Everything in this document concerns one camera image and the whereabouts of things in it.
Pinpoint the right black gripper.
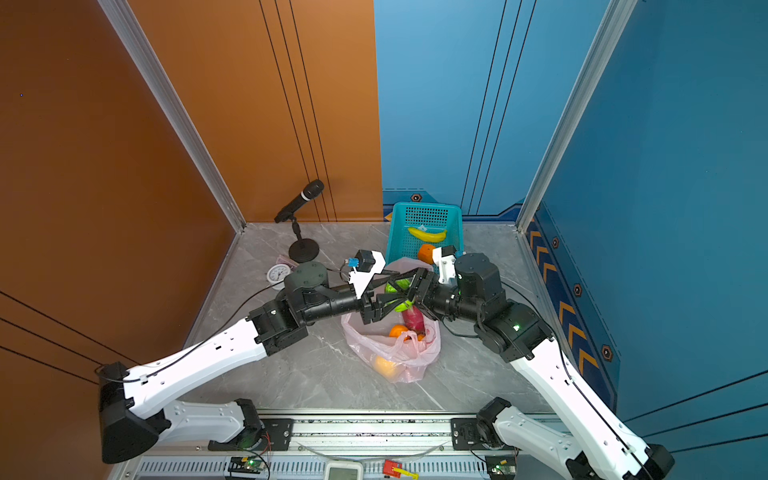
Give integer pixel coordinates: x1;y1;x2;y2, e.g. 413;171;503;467
389;267;485;325

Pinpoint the orange tangerine fruit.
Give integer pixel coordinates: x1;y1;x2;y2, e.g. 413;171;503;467
417;243;435;265

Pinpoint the pink plastic bag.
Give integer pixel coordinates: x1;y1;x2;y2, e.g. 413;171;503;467
340;257;443;385

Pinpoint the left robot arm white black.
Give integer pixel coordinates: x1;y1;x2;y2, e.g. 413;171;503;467
96;261;429;464

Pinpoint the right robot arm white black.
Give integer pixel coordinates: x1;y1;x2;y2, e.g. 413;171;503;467
404;253;675;479

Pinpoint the pink dragon fruit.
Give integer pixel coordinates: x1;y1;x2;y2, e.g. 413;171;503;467
401;306;425;335

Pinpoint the yellow banana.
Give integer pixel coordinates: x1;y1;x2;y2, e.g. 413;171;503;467
408;227;447;244

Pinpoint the teal plastic basket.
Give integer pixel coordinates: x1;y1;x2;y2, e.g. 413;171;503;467
385;202;465;263

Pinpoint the black microphone on stand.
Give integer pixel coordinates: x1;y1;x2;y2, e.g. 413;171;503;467
274;179;325;264

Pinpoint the white round alarm clock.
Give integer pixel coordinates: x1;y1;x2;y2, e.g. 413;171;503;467
266;263;292;289

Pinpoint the red yellow button box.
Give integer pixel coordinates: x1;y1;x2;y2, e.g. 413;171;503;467
382;459;419;480

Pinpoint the white display device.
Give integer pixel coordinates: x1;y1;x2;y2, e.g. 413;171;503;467
323;460;364;480

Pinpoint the black small box right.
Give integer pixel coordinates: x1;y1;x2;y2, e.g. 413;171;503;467
485;456;517;480

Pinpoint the green circuit board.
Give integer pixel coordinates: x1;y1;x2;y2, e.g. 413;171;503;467
226;455;271;479

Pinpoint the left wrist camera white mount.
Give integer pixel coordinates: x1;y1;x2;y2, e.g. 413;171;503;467
344;249;386;299

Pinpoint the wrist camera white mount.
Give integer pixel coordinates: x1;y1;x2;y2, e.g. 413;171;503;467
344;249;386;299
432;245;456;285

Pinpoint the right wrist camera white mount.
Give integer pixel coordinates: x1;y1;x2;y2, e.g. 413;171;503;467
432;245;456;285

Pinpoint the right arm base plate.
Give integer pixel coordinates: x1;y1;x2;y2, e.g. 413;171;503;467
450;418;496;451

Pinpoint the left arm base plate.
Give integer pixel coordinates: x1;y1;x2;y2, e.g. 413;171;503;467
207;418;294;453

